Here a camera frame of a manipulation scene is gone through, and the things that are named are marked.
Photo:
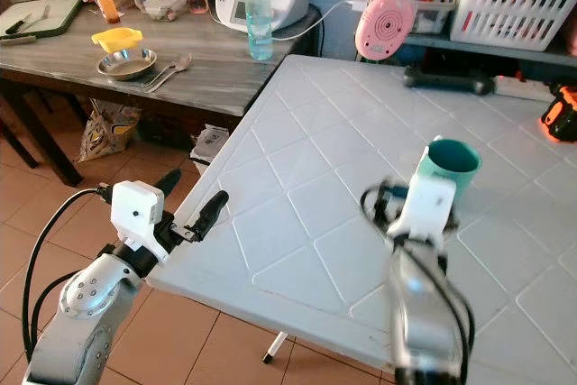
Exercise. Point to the white plastic folding table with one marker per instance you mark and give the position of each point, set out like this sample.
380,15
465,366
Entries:
325,169

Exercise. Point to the orange black tool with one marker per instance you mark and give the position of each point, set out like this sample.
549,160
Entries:
561,113

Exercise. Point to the grey wooden table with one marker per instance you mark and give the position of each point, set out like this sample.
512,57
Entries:
216,74

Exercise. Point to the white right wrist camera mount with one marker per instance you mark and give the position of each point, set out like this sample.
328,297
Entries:
425,209

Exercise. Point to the teal mug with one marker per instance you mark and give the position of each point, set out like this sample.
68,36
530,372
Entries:
451,161

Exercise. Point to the black bar-shaped tool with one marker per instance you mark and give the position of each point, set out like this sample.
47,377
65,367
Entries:
451,80

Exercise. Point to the printed snack bag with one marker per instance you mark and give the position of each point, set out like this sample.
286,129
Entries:
106,131

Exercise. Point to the pink round gadget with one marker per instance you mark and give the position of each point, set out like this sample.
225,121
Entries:
385,26

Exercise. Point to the white plastic basket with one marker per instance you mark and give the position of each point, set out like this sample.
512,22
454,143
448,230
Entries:
514,6

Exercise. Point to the clear plastic food container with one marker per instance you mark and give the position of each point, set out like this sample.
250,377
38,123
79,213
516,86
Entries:
165,4

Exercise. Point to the clear water bottle teal cap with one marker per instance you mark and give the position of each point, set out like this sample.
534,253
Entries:
259,20

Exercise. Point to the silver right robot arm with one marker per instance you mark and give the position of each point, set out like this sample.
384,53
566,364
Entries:
415,313

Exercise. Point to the white power strip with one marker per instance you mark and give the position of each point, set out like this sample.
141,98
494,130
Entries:
525,87

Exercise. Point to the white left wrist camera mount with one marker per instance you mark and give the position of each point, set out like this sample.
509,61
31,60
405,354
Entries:
135,214

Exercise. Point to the green cutting board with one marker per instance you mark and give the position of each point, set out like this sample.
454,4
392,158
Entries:
54,15

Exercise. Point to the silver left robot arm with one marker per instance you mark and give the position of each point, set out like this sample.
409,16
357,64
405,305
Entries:
86,313

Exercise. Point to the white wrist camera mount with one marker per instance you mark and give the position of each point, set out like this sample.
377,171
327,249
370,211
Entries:
425,209
135,214

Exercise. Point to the steel spoon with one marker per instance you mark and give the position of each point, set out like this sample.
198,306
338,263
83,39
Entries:
182,61

